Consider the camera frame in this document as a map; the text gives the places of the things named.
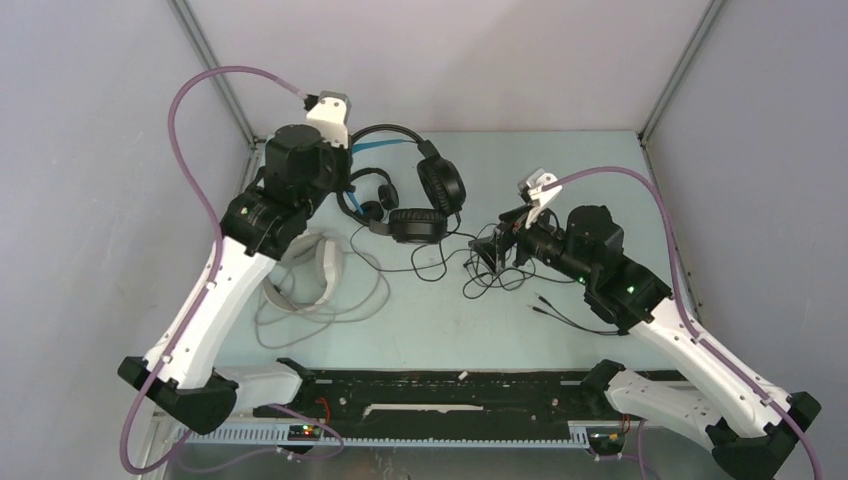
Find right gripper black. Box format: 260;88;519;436
467;201;594;287

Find large black blue headphones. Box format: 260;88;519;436
347;124;624;337

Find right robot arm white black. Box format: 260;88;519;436
471;205;821;479

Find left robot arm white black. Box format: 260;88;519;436
118;123;351;435

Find small black headphones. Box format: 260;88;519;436
335;166;401;223

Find white gaming headphones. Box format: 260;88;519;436
254;228;392;350

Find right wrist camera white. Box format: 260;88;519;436
518;169;562;229

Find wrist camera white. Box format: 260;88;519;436
518;169;562;229
306;91;351;150

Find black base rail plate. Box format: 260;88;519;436
285;370;637;440

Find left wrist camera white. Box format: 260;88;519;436
306;91;351;150

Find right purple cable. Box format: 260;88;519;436
549;165;825;480

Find purple cable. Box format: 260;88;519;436
549;165;825;480
119;64;346;476

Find white slotted cable duct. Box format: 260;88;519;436
186;422;623;449

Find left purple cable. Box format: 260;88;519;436
119;64;346;476

